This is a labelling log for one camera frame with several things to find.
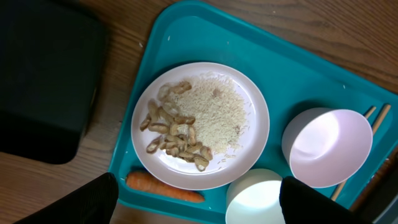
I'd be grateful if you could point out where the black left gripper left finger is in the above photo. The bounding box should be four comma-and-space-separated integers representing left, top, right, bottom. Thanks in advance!
16, 172, 119, 224

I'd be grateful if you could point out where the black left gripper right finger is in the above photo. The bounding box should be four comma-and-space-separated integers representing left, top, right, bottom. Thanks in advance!
279, 176, 367, 224

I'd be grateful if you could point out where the wooden chopstick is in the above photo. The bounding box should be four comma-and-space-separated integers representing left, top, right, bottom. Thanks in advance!
364, 106, 376, 119
331, 104, 391, 201

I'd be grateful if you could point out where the white bowl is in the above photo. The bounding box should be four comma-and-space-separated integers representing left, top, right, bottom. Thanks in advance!
225, 169, 285, 224

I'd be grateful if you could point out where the pink bowl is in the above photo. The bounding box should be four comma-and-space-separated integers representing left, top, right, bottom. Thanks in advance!
281, 108, 373, 188

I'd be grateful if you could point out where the orange carrot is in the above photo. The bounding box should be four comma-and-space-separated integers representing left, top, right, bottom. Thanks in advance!
126, 171, 205, 203

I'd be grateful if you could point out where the black plastic tray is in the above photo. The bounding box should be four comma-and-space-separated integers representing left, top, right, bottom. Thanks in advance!
1, 0, 108, 164

